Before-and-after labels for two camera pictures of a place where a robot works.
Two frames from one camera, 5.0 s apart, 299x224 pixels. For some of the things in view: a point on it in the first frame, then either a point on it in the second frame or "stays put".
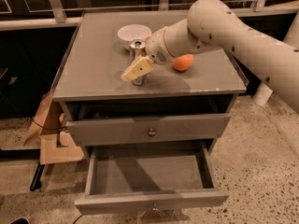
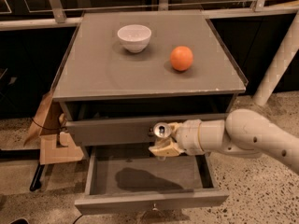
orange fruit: x=182 y=62 stays put
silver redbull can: x=138 y=47 → x=162 y=130
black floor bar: x=37 y=177 stays put
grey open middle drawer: x=149 y=176 stays put
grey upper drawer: x=148 y=129 stays put
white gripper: x=155 y=48 → x=188 y=136
